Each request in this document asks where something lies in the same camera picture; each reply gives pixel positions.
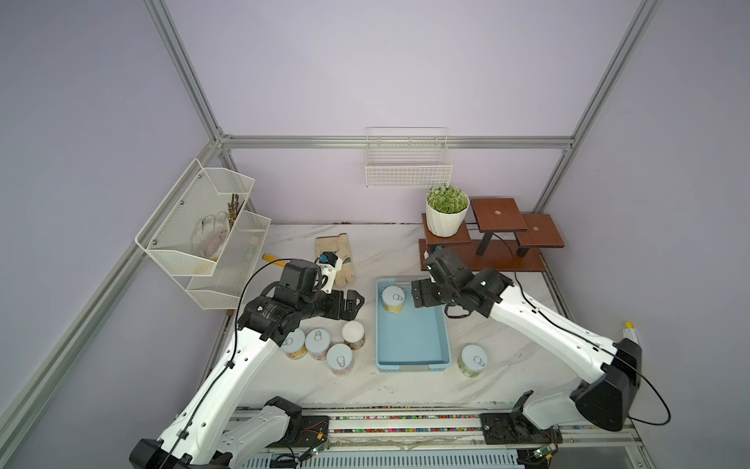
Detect white lid can orange label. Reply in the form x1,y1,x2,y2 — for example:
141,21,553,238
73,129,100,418
342,320,366,351

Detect can with yellow label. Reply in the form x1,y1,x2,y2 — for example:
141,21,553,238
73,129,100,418
381,285,405,314

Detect light blue plastic basket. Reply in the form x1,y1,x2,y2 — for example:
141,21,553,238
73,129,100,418
375,277,452,372

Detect green label can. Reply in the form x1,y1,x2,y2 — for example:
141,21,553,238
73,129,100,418
457,344,488,378

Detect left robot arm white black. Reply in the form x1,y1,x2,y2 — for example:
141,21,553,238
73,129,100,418
129,251,364,468

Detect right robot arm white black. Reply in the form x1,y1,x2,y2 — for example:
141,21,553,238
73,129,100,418
411,249,650,432

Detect pull-tab can middle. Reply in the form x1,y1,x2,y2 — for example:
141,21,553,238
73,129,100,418
305,328,332,361

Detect beige work gloves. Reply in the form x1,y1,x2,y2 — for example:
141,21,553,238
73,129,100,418
314,233,355,288

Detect pull-tab can leftmost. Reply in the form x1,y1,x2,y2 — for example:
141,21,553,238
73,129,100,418
280,328,308,360

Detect brown wooden tiered stand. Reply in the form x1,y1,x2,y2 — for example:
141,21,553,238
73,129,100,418
419,197,566,273

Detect yellow plastic scoop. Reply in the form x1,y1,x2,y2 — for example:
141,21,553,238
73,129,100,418
262,254,287,267

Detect white pot green succulent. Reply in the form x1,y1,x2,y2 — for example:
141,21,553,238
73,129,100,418
426,185,470,238

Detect white mesh two-tier rack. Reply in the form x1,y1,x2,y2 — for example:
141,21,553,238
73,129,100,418
135,160,271,310

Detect yellow spray bottle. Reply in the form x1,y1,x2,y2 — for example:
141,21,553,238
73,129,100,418
622,322,640,344

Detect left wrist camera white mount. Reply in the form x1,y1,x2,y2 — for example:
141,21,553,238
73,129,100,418
316,251,344,294

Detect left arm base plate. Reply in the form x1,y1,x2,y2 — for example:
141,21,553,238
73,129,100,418
279,414,330,448

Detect white wire wall basket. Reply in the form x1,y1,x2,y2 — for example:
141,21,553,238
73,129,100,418
365,126,453,189

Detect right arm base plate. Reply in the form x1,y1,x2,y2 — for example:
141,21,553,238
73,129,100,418
480,412,563,445

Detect aluminium front rail frame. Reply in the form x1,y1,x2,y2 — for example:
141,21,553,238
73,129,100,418
227,406,654,468

